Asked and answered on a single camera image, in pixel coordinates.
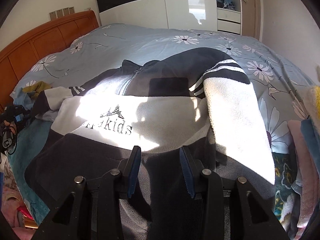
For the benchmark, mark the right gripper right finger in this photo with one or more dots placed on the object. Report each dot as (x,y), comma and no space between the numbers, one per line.
(250,216)

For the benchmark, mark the white black sliding wardrobe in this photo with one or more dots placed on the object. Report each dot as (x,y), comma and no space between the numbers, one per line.
(169,14)

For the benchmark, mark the wooden bedroom door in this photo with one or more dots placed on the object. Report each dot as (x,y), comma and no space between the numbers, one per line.
(251,18)

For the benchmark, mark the blue knit sweater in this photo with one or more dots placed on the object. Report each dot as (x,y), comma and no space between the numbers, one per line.
(24,99)

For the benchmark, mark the mustard yellow knit garment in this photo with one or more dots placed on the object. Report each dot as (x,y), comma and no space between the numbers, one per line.
(37,87)

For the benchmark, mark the teal floral plush blanket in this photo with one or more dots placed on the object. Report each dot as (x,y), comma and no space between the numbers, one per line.
(32,139)

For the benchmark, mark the pink floral quilt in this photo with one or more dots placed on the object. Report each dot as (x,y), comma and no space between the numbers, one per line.
(13,206)

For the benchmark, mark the orange wooden headboard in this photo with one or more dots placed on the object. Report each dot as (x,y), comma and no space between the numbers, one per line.
(54,36)

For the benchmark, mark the dark grey fleece jacket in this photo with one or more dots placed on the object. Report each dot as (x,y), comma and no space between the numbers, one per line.
(200,98)

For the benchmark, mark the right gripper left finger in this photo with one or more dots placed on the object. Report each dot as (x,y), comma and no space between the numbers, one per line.
(71,216)

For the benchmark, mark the folded towel stack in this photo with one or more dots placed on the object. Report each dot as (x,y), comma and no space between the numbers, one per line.
(297,174)

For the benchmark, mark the open white shelf unit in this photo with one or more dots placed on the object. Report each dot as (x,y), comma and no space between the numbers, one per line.
(229,16)

